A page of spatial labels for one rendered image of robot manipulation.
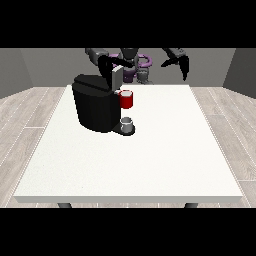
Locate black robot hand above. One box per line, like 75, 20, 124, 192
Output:
97, 54, 135, 83
160, 53, 191, 82

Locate pale grey machine lid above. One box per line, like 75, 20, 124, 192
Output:
111, 65, 125, 91

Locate small grey coffee pod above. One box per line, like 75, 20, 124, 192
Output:
136, 68, 150, 84

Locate red pod holder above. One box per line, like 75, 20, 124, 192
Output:
118, 89, 135, 110

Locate black coffee machine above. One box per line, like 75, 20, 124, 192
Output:
71, 73, 136, 136

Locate grey robot trunk purple rings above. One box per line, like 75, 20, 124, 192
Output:
111, 48, 154, 85

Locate small grey cup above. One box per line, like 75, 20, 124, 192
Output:
119, 116, 135, 134

